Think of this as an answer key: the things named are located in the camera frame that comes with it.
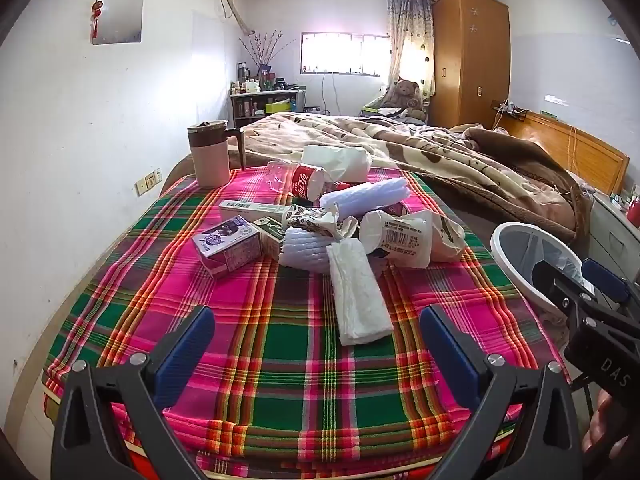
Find grey drawer nightstand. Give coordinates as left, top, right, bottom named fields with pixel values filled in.
left=590, top=192, right=640, bottom=261

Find white tissue pack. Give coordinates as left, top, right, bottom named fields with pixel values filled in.
left=301, top=145, right=372, bottom=182

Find long white green toothpaste box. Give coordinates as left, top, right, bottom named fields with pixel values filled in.
left=218, top=199, right=293, bottom=221

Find barred window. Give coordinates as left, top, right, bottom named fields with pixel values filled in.
left=300, top=31, right=391, bottom=77

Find brown teddy bear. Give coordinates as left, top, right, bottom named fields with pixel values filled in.
left=384, top=78, right=426, bottom=111

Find wooden wardrobe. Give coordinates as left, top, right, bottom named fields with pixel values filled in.
left=431, top=0, right=512, bottom=130

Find white labelled plastic cup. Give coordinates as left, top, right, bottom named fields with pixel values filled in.
left=360, top=210, right=433, bottom=268

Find wall power outlet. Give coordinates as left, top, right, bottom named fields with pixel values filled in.
left=135, top=167, right=162, bottom=196

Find brown patterned fleece blanket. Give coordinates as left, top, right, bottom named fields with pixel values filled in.
left=240, top=112, right=593, bottom=246

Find wrapped air conditioner pipe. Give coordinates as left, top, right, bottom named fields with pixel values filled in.
left=220, top=0, right=251, bottom=31

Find plaid pink green blanket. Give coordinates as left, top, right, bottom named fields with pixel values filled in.
left=42, top=165, right=571, bottom=480

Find person's right hand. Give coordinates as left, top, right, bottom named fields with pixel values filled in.
left=582, top=392, right=636, bottom=456

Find bed with brown sheet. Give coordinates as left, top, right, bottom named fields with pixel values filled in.
left=430, top=180, right=576, bottom=256

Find white plastic waste bin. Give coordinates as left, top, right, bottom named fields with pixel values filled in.
left=490, top=222, right=596, bottom=326

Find pink mug with brown lid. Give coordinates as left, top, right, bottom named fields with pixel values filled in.
left=187, top=120, right=247, bottom=189

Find purple milk carton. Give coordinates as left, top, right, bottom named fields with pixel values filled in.
left=192, top=215, right=263, bottom=279

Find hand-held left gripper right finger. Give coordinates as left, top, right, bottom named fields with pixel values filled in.
left=419, top=304, right=583, bottom=480

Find grey wall panel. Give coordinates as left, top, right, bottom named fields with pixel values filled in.
left=91, top=0, right=145, bottom=46

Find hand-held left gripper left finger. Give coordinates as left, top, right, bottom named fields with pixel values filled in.
left=50, top=305, right=217, bottom=480

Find clear bottle with red label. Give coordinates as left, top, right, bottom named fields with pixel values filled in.
left=266, top=160, right=341, bottom=202

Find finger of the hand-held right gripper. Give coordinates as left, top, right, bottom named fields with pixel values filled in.
left=532, top=260, right=598, bottom=318
left=582, top=258, right=640, bottom=331

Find cluttered wooden shelf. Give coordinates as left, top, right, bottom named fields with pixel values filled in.
left=230, top=87, right=307, bottom=128

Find white paper tissue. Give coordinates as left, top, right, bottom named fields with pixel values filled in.
left=326, top=238, right=395, bottom=347

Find patterned window curtain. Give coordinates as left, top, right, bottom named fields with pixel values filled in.
left=386, top=0, right=435, bottom=101

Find brown patterned wrapper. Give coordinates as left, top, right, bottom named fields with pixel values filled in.
left=281, top=204, right=361, bottom=241

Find small green white box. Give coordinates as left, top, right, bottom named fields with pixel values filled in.
left=251, top=216, right=287, bottom=262

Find red knot ornament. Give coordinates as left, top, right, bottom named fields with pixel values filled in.
left=90, top=0, right=107, bottom=38

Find wooden bed headboard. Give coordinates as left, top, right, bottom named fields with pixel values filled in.
left=492, top=110, right=631, bottom=196

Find small cot with bedding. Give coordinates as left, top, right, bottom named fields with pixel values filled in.
left=361, top=95, right=431, bottom=123

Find dried branches in vase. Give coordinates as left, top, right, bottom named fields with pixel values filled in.
left=239, top=30, right=296, bottom=76

